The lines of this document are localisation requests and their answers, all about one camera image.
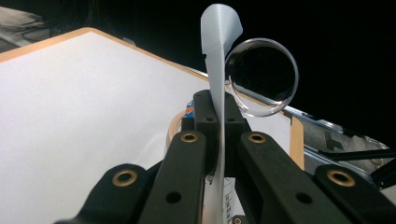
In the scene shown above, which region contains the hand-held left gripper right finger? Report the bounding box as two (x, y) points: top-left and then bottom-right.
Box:
(223, 91), (252, 178)

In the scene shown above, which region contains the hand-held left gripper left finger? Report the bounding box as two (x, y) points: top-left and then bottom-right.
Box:
(181, 89), (221, 175)

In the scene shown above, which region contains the clear glass beaker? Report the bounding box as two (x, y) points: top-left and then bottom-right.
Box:
(224, 37), (300, 119)

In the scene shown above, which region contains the wooden framed white board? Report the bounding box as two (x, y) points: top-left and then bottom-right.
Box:
(0, 31), (292, 224)

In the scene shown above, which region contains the black tripod stand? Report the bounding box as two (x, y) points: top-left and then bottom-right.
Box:
(317, 148), (396, 190)

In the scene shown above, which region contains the black curtain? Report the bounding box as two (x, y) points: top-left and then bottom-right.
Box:
(0, 0), (396, 150)

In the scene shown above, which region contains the aluminium floor rail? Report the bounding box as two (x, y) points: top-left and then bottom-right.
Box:
(183, 63), (396, 188)

